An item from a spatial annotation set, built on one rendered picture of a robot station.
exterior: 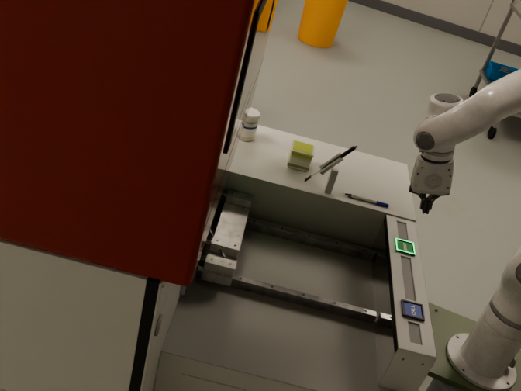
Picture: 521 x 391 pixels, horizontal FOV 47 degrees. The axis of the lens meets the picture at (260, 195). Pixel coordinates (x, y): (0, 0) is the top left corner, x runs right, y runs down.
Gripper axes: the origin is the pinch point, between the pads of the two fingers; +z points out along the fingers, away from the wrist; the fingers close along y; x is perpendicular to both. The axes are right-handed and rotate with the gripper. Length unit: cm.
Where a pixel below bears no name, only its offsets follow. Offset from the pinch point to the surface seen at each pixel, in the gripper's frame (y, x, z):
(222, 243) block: -54, -13, 10
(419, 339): -2.7, -34.9, 15.7
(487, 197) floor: 86, 221, 132
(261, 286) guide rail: -42.6, -18.9, 18.1
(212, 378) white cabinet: -51, -46, 25
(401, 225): -3.7, 11.6, 15.5
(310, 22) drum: -50, 428, 81
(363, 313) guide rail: -14.8, -19.0, 24.3
